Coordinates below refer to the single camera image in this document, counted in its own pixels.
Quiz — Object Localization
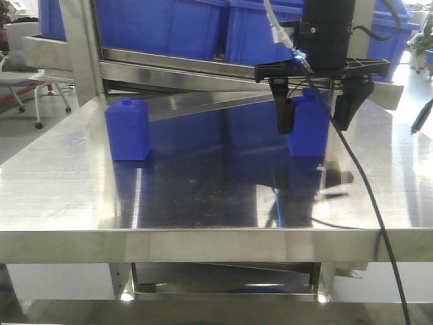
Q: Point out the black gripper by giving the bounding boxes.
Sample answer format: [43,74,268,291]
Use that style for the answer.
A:
[254,58,390,134]

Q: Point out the black cable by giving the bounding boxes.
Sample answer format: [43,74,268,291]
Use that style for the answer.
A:
[297,50,412,325]

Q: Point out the right blue storage bin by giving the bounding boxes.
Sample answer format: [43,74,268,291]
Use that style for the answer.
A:
[225,1,292,65]

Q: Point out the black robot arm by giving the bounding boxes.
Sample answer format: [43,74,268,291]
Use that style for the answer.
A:
[254,1,390,134]

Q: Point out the stainless steel shelf rack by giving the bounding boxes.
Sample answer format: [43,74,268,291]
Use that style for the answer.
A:
[22,0,405,111]

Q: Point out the white cable with connector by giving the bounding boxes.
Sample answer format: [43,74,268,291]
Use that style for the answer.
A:
[263,0,305,58]

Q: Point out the far left blue bin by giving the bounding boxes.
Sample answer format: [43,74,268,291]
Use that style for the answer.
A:
[39,0,66,41]

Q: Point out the left blue storage bin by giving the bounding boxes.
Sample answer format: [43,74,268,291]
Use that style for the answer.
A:
[95,1,228,60]

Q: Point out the blue storage bin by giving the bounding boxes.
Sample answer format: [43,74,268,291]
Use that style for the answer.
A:
[95,1,228,60]
[225,1,292,65]

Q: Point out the green potted plant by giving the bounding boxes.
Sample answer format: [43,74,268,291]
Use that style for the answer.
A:
[409,1,432,56]

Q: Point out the far right blue bin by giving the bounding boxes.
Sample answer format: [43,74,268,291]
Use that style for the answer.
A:
[367,0,420,82]

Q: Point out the grey office chair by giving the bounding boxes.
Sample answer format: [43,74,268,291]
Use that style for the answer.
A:
[1,22,72,129]

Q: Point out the blue plastic part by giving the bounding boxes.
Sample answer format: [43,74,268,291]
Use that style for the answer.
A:
[286,87,329,156]
[105,97,152,161]

